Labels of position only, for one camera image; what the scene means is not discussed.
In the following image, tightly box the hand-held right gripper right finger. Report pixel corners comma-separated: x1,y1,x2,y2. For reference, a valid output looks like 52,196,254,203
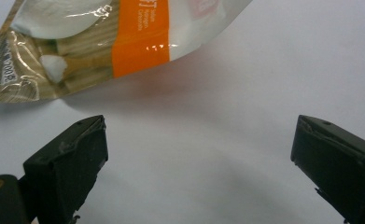
290,114,365,224

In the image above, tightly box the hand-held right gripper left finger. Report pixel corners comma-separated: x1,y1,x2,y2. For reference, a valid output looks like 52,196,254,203
22,114,109,224

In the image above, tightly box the orange and white snack bag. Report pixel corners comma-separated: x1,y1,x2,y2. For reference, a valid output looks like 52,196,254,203
0,0,253,104

